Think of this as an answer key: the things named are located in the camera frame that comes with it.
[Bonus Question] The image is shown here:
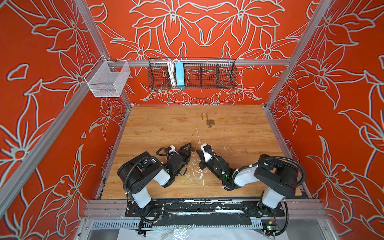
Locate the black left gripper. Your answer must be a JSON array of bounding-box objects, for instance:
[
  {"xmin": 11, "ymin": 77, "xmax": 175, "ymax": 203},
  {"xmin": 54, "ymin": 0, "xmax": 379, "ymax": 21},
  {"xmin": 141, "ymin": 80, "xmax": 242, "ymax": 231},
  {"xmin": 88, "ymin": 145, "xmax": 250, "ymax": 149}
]
[{"xmin": 173, "ymin": 143, "xmax": 192, "ymax": 178}]

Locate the brass padlock with steel shackle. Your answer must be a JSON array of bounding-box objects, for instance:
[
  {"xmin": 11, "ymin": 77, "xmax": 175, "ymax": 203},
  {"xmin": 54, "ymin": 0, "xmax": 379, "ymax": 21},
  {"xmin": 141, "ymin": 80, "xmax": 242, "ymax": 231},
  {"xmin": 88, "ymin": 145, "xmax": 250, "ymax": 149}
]
[{"xmin": 201, "ymin": 113, "xmax": 215, "ymax": 128}]

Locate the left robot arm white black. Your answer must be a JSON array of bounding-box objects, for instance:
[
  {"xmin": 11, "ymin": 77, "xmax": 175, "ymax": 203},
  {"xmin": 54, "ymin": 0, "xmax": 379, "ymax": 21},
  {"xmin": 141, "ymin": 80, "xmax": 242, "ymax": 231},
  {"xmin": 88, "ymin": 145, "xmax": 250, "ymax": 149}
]
[{"xmin": 117, "ymin": 143, "xmax": 192, "ymax": 223}]

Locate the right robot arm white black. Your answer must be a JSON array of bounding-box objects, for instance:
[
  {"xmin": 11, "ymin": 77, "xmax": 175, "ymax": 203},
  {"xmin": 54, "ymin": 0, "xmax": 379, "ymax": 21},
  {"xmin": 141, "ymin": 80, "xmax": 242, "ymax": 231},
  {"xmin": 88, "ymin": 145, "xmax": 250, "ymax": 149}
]
[{"xmin": 197, "ymin": 145, "xmax": 307, "ymax": 210}]

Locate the light blue box in basket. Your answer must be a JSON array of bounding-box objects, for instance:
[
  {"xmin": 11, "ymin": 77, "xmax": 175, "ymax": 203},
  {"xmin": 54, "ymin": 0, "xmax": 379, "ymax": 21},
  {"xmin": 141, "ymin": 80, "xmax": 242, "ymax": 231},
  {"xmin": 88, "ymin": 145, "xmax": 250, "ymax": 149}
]
[{"xmin": 175, "ymin": 62, "xmax": 185, "ymax": 89}]

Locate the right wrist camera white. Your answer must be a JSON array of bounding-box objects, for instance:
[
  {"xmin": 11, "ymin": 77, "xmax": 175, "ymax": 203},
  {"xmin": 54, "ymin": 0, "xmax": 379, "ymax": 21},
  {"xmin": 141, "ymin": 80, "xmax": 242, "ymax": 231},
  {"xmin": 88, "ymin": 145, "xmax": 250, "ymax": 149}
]
[{"xmin": 201, "ymin": 144, "xmax": 213, "ymax": 163}]

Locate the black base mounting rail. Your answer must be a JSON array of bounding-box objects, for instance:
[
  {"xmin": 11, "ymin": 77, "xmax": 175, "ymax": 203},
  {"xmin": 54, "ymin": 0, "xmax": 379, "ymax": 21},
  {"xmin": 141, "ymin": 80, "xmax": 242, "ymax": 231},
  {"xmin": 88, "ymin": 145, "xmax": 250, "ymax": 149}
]
[{"xmin": 125, "ymin": 198, "xmax": 286, "ymax": 229}]

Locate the black wire wall basket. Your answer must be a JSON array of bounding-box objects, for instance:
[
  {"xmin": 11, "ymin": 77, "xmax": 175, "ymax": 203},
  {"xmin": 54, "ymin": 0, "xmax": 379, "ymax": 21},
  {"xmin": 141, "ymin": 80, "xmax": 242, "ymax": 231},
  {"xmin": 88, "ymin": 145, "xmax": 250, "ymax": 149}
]
[{"xmin": 148, "ymin": 58, "xmax": 238, "ymax": 90}]

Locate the white cable bundle in basket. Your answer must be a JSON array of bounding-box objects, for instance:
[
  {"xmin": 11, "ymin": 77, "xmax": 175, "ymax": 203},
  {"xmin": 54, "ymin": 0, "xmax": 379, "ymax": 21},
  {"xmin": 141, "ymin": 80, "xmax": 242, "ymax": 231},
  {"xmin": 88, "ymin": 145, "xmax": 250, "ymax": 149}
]
[{"xmin": 166, "ymin": 59, "xmax": 178, "ymax": 88}]

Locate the white wire mesh basket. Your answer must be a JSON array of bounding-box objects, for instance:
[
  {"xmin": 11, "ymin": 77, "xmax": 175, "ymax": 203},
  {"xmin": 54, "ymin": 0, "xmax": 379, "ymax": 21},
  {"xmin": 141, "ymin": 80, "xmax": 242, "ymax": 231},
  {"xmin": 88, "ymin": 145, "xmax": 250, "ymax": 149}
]
[{"xmin": 85, "ymin": 56, "xmax": 131, "ymax": 98}]

